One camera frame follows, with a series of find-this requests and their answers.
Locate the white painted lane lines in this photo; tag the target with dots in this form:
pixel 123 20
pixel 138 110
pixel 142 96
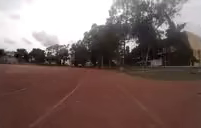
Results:
pixel 59 103

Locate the red running track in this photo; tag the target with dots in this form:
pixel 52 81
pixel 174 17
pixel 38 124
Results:
pixel 98 100

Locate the grass strip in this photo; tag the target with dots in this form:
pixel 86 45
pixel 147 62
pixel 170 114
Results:
pixel 168 73

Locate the distant low buildings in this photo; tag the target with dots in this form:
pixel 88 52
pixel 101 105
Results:
pixel 6 59

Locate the row of trees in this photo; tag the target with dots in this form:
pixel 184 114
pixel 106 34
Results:
pixel 121 40

